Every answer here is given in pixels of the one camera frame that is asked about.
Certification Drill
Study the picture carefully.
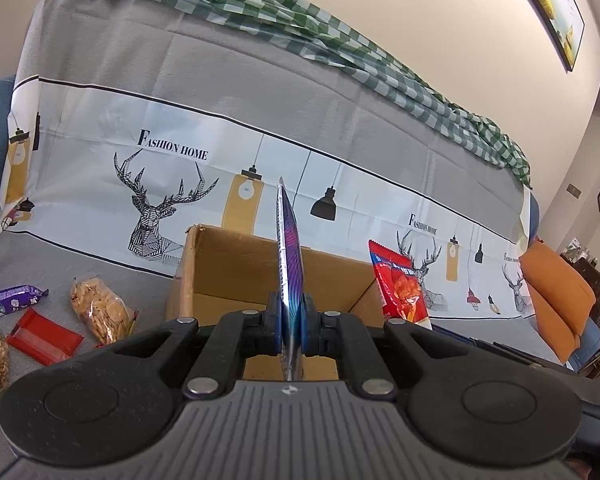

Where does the purple snack bar packet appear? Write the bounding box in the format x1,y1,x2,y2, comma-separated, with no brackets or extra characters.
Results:
0,284,49,323

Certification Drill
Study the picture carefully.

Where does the red chili snack packet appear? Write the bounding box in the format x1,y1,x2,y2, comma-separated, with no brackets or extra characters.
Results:
368,240,432,332

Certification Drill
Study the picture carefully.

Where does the plain red snack packet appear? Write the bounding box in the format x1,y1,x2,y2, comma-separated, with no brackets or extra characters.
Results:
5,308,84,366

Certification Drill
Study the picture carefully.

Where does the green checkered cloth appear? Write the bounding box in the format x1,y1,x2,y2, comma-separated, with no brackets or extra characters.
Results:
52,0,533,190

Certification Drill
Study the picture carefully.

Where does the brown cardboard box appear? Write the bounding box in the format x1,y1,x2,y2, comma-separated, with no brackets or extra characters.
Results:
165,224,386,381

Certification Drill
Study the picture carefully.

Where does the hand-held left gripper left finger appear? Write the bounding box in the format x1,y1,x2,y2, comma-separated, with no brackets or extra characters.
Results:
95,291,284,398

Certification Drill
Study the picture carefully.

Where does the shiny blue purple snack packet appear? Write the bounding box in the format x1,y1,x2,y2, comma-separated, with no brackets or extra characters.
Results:
275,177,308,381

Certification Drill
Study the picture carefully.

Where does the clear bag of crackers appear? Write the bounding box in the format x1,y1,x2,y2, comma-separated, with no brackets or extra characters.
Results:
70,274,140,347

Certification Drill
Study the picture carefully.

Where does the orange cushion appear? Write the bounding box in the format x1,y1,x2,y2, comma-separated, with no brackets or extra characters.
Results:
519,242,597,365

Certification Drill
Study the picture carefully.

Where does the grey deer printed sofa cover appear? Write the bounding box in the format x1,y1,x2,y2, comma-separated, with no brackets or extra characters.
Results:
0,0,546,401

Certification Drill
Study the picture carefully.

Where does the framed wall picture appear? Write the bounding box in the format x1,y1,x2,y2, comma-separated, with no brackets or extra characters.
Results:
500,0,586,73

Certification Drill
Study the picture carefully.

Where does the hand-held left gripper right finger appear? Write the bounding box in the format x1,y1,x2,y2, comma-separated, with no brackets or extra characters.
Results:
301,294,486,401

